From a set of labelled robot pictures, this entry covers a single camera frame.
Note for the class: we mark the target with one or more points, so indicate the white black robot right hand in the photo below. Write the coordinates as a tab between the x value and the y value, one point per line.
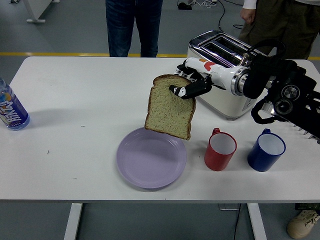
220	75

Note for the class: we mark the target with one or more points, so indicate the person's right hand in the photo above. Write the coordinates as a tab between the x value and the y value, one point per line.
248	15

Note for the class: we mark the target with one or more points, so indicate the brown-crust bread slice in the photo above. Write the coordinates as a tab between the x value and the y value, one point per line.
167	112

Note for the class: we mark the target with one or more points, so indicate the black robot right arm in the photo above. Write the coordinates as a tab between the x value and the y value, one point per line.
287	75

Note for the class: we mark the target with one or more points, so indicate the purple round plate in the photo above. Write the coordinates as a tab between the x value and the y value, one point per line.
150	165

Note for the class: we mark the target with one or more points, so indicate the cream chrome two-slot toaster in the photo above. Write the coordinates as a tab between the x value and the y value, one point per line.
225	105

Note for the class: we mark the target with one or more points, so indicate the person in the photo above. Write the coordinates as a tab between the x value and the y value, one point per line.
120	25
282	22

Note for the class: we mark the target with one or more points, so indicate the red enamel mug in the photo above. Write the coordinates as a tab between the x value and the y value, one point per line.
215	160

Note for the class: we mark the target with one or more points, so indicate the blue enamel mug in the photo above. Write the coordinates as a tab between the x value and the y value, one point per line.
260	160

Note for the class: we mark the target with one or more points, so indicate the silver metal toast rack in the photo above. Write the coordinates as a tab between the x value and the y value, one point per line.
312	136

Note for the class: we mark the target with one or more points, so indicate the white table leg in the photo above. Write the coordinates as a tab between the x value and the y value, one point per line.
73	222
257	222

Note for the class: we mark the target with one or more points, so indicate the black table control panel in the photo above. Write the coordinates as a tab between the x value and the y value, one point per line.
306	206

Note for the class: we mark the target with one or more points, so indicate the person's beige shoe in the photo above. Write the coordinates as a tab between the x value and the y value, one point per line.
300	225

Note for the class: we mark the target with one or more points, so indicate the yellow floor tape line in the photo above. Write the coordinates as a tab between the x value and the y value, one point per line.
50	54

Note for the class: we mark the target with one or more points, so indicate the white background desk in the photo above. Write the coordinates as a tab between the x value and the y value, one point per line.
32	12

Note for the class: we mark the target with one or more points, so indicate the blue-label plastic water bottle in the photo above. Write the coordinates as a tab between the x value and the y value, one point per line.
13	112

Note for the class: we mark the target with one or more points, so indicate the grey under-table bracket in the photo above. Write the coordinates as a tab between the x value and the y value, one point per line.
226	206

